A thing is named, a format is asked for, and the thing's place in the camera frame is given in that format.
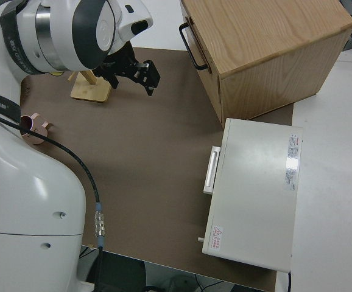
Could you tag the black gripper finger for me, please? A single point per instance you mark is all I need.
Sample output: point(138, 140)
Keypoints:
point(114, 82)
point(150, 76)

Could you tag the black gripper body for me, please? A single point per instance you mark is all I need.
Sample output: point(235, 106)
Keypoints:
point(118, 68)

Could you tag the pink mug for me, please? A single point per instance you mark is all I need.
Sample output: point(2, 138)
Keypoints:
point(39, 124)

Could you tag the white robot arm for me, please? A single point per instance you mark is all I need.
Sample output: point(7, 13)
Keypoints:
point(26, 197)

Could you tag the wooden mug rack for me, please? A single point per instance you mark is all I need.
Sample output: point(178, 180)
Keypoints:
point(90, 89)

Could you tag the brown table mat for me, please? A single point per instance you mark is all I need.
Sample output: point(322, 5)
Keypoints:
point(148, 152)

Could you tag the round wicker basket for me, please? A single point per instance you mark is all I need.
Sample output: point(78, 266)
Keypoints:
point(27, 87)

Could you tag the wooden cabinet box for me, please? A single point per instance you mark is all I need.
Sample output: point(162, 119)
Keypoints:
point(270, 45)

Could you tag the white toaster oven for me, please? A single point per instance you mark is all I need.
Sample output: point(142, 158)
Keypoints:
point(255, 197)

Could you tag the black box under table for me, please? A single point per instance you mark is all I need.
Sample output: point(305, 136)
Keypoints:
point(118, 273)

